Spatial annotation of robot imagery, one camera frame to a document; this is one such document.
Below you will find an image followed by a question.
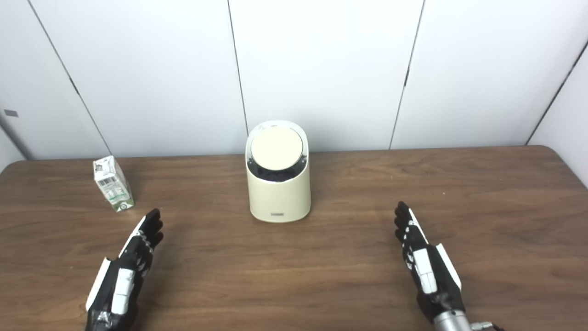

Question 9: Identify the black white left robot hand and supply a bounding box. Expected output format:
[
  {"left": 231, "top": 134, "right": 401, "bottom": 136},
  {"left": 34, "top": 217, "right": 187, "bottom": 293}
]
[{"left": 85, "top": 208, "right": 164, "bottom": 331}]

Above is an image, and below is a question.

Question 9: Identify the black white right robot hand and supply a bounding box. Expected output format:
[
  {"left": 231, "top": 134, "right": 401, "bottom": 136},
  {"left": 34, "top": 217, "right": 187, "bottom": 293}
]
[{"left": 394, "top": 201, "right": 465, "bottom": 322}]

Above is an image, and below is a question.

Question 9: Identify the white green milk carton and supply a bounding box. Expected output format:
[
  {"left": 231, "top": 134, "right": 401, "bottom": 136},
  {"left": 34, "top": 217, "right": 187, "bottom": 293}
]
[{"left": 93, "top": 155, "right": 135, "bottom": 212}]

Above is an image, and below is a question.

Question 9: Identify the cream round bin lid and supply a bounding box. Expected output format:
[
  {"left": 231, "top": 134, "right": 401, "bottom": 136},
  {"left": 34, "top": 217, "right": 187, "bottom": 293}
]
[{"left": 251, "top": 126, "right": 304, "bottom": 170}]

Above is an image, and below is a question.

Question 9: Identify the cream-colored bin body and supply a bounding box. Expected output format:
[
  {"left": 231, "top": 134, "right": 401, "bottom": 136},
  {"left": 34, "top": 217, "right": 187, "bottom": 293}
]
[{"left": 245, "top": 120, "right": 311, "bottom": 223}]

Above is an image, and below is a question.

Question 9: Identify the black bin liner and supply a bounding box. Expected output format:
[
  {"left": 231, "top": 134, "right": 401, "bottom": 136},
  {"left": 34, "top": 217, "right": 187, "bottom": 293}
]
[{"left": 248, "top": 155, "right": 307, "bottom": 183}]

